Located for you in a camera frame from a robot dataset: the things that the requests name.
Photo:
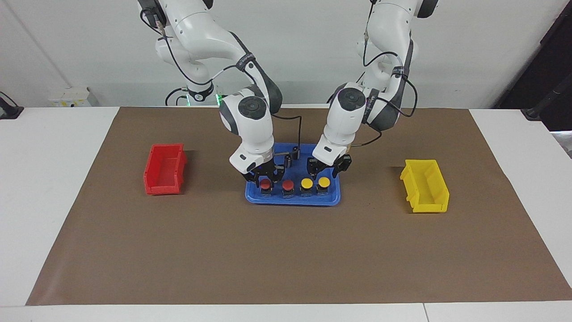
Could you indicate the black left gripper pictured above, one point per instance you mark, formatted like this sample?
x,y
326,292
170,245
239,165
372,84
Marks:
x,y
328,164

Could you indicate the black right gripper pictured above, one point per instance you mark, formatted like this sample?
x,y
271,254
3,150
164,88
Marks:
x,y
264,170

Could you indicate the red push button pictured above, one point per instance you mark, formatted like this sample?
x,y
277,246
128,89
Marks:
x,y
265,184
288,185

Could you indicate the yellow push button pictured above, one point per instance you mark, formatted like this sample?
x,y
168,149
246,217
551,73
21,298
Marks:
x,y
306,183
323,182

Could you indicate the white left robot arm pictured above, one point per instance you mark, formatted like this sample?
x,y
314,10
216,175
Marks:
x,y
348,112

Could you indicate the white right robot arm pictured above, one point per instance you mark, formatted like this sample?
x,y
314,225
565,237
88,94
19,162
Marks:
x,y
250,120

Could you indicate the black cylindrical capacitor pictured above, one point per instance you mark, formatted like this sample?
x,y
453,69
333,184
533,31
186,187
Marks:
x,y
288,162
296,154

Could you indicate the blue plastic tray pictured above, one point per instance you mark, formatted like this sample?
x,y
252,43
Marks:
x,y
295,201

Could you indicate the brown paper mat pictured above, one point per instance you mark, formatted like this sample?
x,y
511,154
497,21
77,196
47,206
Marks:
x,y
286,250

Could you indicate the red plastic bin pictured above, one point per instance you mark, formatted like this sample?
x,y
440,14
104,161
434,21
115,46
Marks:
x,y
166,172

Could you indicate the yellow plastic bin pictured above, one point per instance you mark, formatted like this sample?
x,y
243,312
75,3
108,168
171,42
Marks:
x,y
426,188

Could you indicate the black stand pole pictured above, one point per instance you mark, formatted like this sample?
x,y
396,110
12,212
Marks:
x,y
534,114

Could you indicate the black background panel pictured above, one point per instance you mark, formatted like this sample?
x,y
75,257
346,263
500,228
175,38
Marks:
x,y
549,67

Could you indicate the black table clamp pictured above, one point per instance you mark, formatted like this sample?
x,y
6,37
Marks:
x,y
10,111

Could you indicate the white wall socket box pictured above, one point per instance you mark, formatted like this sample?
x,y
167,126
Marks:
x,y
71,97

